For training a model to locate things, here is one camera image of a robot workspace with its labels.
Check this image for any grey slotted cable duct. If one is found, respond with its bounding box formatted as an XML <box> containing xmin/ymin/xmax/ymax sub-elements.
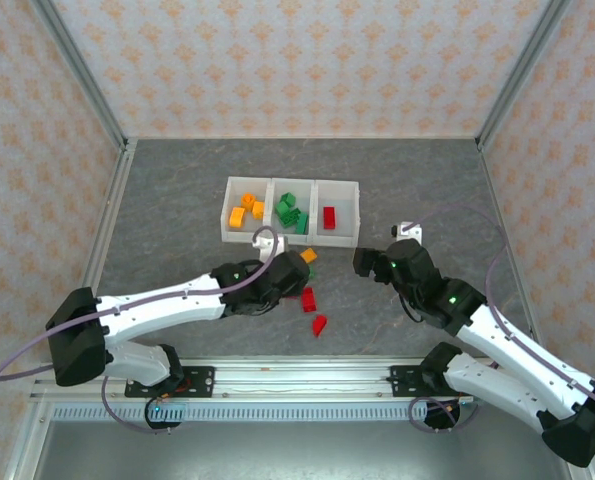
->
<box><xmin>50</xmin><ymin>402</ymin><xmax>431</xmax><ymax>424</ymax></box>

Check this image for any aluminium side rail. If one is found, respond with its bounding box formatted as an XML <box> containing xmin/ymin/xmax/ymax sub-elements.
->
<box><xmin>79</xmin><ymin>139</ymin><xmax>139</xmax><ymax>301</ymax></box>
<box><xmin>475</xmin><ymin>139</ymin><xmax>541</xmax><ymax>346</ymax></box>

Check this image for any aluminium front mounting beam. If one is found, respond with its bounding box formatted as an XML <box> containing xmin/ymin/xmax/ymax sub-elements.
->
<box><xmin>29</xmin><ymin>355</ymin><xmax>478</xmax><ymax>401</ymax></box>

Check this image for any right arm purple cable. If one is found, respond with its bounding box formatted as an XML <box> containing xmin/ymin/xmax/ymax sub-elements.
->
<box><xmin>407</xmin><ymin>202</ymin><xmax>595</xmax><ymax>451</ymax></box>

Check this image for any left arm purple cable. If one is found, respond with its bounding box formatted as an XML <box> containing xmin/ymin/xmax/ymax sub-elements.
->
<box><xmin>0</xmin><ymin>225</ymin><xmax>283</xmax><ymax>435</ymax></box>

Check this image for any aluminium frame post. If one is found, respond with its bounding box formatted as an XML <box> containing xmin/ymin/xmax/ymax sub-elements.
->
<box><xmin>476</xmin><ymin>0</ymin><xmax>574</xmax><ymax>147</ymax></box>
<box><xmin>30</xmin><ymin>0</ymin><xmax>129</xmax><ymax>147</ymax></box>

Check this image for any white plastic container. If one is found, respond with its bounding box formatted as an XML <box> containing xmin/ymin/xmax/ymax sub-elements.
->
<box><xmin>218</xmin><ymin>175</ymin><xmax>274</xmax><ymax>244</ymax></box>
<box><xmin>314</xmin><ymin>178</ymin><xmax>362</xmax><ymax>249</ymax></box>
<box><xmin>267</xmin><ymin>177</ymin><xmax>319</xmax><ymax>246</ymax></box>

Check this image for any aluminium back rail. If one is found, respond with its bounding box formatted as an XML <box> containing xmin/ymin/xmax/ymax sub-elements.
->
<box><xmin>126</xmin><ymin>134</ymin><xmax>481</xmax><ymax>143</ymax></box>

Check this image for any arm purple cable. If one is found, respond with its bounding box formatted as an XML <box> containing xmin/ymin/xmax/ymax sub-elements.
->
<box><xmin>0</xmin><ymin>225</ymin><xmax>283</xmax><ymax>435</ymax></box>
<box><xmin>407</xmin><ymin>202</ymin><xmax>595</xmax><ymax>451</ymax></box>

